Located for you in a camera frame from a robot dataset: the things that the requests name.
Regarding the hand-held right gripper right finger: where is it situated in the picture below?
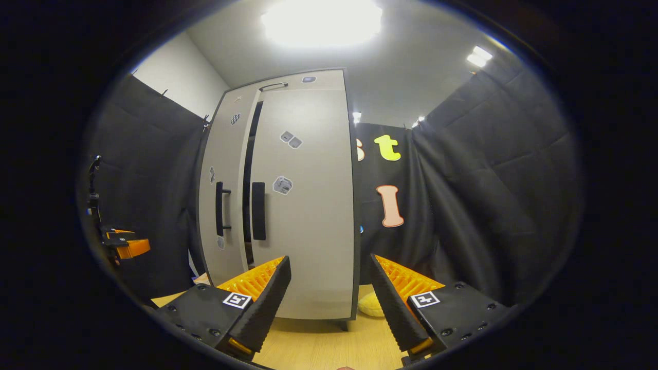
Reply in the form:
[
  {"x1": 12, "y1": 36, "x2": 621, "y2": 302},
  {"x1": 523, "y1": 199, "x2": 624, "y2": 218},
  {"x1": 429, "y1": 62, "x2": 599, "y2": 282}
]
[{"x1": 369, "y1": 253, "x2": 509, "y2": 365}]

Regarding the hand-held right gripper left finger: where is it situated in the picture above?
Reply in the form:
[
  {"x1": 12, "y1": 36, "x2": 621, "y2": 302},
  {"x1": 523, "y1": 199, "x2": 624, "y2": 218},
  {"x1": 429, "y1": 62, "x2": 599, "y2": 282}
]
[{"x1": 154, "y1": 255, "x2": 293, "y2": 360}]

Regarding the grey shoe cabinet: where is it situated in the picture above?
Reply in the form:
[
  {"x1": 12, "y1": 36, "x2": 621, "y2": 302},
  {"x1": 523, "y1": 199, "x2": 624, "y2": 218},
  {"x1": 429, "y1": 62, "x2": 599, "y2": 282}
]
[{"x1": 195, "y1": 68, "x2": 361, "y2": 332}]

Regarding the grey cabinet door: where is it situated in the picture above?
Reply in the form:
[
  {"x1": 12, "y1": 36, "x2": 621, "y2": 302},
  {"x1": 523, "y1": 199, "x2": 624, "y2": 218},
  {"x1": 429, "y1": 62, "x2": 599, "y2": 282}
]
[
  {"x1": 250, "y1": 88, "x2": 355, "y2": 320},
  {"x1": 198, "y1": 85, "x2": 260, "y2": 287}
]

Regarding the yellow plush toy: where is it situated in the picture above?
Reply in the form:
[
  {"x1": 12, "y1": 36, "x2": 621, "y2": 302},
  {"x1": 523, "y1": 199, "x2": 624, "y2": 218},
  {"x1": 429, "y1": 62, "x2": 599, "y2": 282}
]
[{"x1": 358, "y1": 292, "x2": 383, "y2": 318}]

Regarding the black backdrop cloth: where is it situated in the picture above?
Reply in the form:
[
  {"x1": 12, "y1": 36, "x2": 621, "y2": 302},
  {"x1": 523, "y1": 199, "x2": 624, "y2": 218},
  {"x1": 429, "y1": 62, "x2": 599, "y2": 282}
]
[{"x1": 77, "y1": 51, "x2": 584, "y2": 309}]

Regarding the black door handle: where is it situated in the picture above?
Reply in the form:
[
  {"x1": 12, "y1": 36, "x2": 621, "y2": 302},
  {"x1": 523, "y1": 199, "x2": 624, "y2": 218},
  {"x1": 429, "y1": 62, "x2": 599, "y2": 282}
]
[{"x1": 215, "y1": 181, "x2": 232, "y2": 237}]

